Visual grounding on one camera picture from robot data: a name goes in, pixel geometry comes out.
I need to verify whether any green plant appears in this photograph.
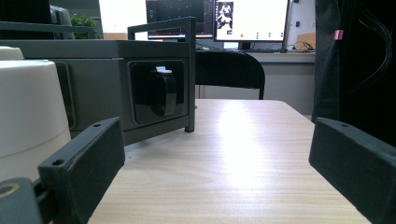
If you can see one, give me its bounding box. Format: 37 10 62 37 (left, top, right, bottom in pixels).
69 13 103 40

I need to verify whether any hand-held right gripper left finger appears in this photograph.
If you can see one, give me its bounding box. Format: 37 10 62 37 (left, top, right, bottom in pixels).
37 117 126 224

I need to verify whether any monitor with dark screen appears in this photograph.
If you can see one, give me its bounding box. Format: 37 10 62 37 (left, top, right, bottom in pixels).
145 0 216 40

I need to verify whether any black folding chair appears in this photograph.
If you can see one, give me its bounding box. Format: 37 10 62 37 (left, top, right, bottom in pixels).
194 49 266 101

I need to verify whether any cardboard box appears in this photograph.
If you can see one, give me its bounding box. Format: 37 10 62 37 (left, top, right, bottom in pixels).
294 32 317 50

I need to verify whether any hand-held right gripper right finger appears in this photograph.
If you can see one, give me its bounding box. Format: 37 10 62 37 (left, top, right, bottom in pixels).
308 117 396 224

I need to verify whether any black curtain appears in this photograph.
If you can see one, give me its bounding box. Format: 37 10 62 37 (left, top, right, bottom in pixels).
312 0 396 147

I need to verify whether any monitor with white screen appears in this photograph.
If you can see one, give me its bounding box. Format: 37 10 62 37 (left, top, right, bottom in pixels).
213 0 292 50

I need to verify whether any dark equipment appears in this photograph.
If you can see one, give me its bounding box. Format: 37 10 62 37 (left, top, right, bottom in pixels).
0 0 77 40

